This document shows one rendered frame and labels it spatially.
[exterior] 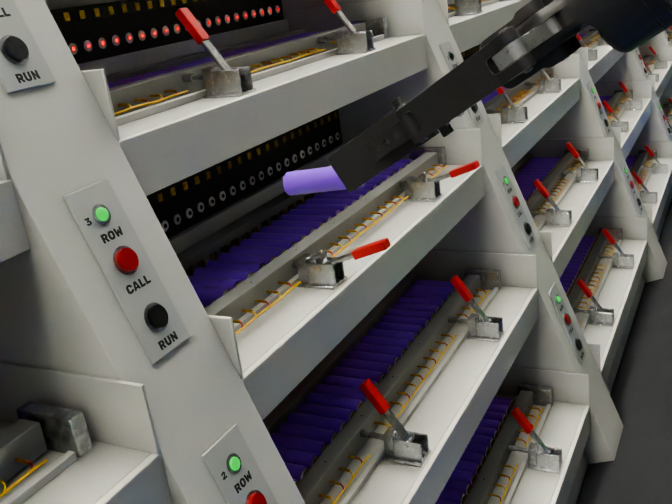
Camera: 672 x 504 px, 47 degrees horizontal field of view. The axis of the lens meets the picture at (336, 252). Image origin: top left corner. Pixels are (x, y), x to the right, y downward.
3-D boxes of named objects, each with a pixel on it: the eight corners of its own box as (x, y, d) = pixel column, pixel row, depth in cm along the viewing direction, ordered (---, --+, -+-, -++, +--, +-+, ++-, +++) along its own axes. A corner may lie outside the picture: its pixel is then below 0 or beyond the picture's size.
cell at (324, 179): (287, 167, 59) (361, 156, 56) (298, 183, 60) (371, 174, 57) (279, 184, 58) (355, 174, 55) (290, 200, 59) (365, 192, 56)
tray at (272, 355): (485, 195, 108) (480, 128, 105) (252, 432, 58) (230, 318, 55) (356, 193, 117) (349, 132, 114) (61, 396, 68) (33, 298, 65)
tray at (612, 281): (647, 258, 171) (647, 199, 167) (601, 398, 122) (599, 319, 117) (554, 254, 181) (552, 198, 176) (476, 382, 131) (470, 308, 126)
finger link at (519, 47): (596, 22, 45) (588, 27, 40) (519, 74, 47) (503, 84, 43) (574, -13, 45) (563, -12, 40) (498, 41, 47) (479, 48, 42)
